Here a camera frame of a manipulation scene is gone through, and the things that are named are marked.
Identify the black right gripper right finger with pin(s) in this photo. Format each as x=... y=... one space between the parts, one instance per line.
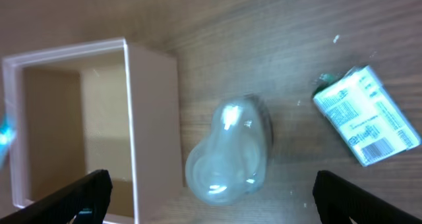
x=340 y=201

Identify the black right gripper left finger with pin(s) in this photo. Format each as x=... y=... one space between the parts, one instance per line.
x=84 y=201

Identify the white green soap packet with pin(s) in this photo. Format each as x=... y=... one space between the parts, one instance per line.
x=366 y=117

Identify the clear spray bottle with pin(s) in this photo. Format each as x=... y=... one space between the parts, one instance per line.
x=231 y=160

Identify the white cardboard box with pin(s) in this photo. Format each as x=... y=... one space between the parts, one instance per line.
x=109 y=105

